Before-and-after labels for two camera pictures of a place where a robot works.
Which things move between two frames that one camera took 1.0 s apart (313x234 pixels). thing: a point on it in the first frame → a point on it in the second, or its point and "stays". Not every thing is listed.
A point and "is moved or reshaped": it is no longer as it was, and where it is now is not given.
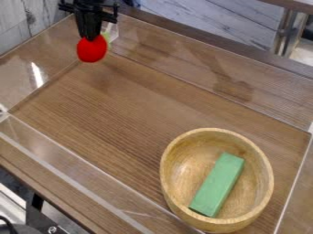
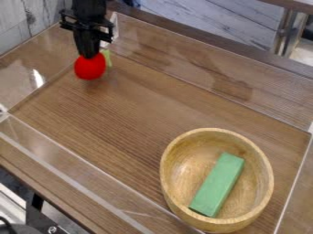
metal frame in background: (292, 26) stays
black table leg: (36, 201) stays
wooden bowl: (190, 159) stays
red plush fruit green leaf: (92, 50) is moved or reshaped
